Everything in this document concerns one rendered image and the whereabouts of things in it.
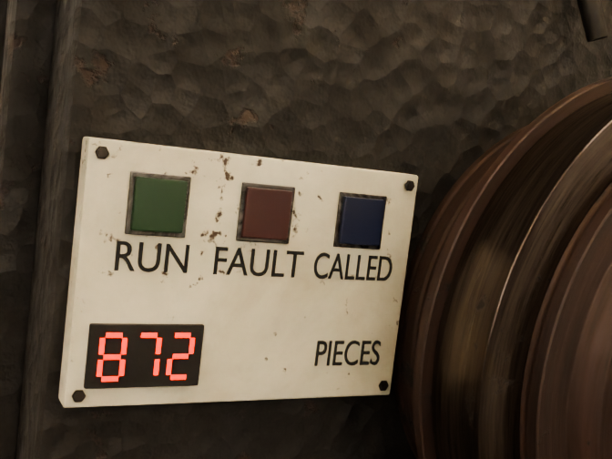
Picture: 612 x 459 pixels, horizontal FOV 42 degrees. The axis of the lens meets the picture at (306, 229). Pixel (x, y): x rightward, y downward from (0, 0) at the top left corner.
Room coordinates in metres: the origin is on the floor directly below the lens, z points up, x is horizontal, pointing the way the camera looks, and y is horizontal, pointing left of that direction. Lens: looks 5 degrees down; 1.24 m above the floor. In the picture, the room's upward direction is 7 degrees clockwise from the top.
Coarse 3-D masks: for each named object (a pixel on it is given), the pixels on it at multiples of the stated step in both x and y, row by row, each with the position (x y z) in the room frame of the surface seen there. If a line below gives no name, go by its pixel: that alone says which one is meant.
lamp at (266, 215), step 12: (252, 192) 0.56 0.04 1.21; (264, 192) 0.57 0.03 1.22; (276, 192) 0.57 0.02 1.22; (288, 192) 0.58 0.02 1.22; (252, 204) 0.56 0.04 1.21; (264, 204) 0.57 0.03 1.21; (276, 204) 0.57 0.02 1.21; (288, 204) 0.58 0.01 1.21; (252, 216) 0.57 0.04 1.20; (264, 216) 0.57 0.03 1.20; (276, 216) 0.57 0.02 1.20; (288, 216) 0.58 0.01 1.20; (252, 228) 0.57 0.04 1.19; (264, 228) 0.57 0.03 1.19; (276, 228) 0.57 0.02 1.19; (288, 228) 0.58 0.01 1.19
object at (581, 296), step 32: (608, 192) 0.54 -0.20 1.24; (608, 224) 0.53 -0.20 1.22; (576, 256) 0.52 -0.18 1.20; (608, 256) 0.53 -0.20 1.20; (576, 288) 0.52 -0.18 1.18; (608, 288) 0.52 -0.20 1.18; (544, 320) 0.52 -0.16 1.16; (576, 320) 0.52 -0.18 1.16; (608, 320) 0.52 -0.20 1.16; (544, 352) 0.51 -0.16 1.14; (576, 352) 0.52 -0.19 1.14; (608, 352) 0.51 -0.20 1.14; (544, 384) 0.51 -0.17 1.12; (576, 384) 0.52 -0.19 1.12; (608, 384) 0.51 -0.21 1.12; (544, 416) 0.51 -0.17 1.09; (576, 416) 0.52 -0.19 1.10; (608, 416) 0.51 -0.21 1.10; (544, 448) 0.51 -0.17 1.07; (576, 448) 0.52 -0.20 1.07; (608, 448) 0.51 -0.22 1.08
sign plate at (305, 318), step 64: (128, 192) 0.53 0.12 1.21; (192, 192) 0.55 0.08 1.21; (320, 192) 0.60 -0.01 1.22; (384, 192) 0.62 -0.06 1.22; (128, 256) 0.53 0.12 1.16; (192, 256) 0.55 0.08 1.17; (256, 256) 0.57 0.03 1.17; (320, 256) 0.60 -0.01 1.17; (384, 256) 0.63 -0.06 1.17; (128, 320) 0.53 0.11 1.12; (192, 320) 0.55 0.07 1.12; (256, 320) 0.58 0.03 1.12; (320, 320) 0.60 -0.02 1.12; (384, 320) 0.63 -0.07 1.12; (64, 384) 0.52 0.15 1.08; (128, 384) 0.53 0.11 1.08; (192, 384) 0.55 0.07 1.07; (256, 384) 0.58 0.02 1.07; (320, 384) 0.60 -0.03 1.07; (384, 384) 0.63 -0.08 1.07
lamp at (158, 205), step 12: (144, 180) 0.53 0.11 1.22; (156, 180) 0.53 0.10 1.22; (168, 180) 0.54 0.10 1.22; (180, 180) 0.54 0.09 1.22; (144, 192) 0.53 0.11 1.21; (156, 192) 0.53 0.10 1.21; (168, 192) 0.54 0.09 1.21; (180, 192) 0.54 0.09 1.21; (132, 204) 0.53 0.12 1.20; (144, 204) 0.53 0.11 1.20; (156, 204) 0.53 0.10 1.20; (168, 204) 0.54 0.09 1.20; (180, 204) 0.54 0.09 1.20; (132, 216) 0.53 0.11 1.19; (144, 216) 0.53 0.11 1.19; (156, 216) 0.53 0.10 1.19; (168, 216) 0.54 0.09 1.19; (180, 216) 0.54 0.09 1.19; (132, 228) 0.53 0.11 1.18; (144, 228) 0.53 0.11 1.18; (156, 228) 0.53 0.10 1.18; (168, 228) 0.54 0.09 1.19; (180, 228) 0.54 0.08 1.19
